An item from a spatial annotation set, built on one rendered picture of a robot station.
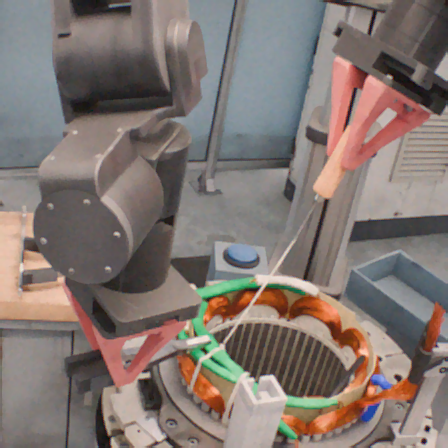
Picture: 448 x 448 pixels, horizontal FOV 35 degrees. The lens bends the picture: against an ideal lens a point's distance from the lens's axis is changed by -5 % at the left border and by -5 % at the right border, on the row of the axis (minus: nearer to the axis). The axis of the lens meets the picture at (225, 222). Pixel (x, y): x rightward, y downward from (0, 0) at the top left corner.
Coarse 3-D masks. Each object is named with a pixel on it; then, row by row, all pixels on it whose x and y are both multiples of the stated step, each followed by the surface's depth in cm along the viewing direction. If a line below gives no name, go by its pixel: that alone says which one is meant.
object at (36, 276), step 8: (24, 272) 75; (32, 272) 76; (40, 272) 76; (48, 272) 77; (56, 272) 77; (24, 280) 76; (32, 280) 76; (40, 280) 77; (48, 280) 77; (56, 280) 78
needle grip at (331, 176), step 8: (344, 136) 56; (344, 144) 56; (336, 152) 57; (336, 160) 57; (328, 168) 57; (336, 168) 57; (320, 176) 58; (328, 176) 57; (336, 176) 57; (320, 184) 57; (328, 184) 57; (336, 184) 57; (320, 192) 57; (328, 192) 57
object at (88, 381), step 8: (104, 368) 53; (80, 376) 52; (88, 376) 52; (96, 376) 52; (104, 376) 53; (80, 384) 52; (88, 384) 52; (96, 384) 53; (104, 384) 53; (112, 384) 54; (80, 392) 52
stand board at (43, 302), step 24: (0, 216) 89; (0, 240) 85; (0, 264) 81; (24, 264) 82; (48, 264) 83; (0, 288) 77; (24, 288) 78; (48, 288) 79; (0, 312) 76; (24, 312) 76; (48, 312) 77; (72, 312) 78
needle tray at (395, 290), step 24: (360, 264) 95; (384, 264) 99; (408, 264) 99; (360, 288) 93; (384, 288) 98; (408, 288) 99; (432, 288) 97; (384, 312) 91; (408, 312) 88; (432, 312) 95; (408, 336) 88; (432, 408) 91
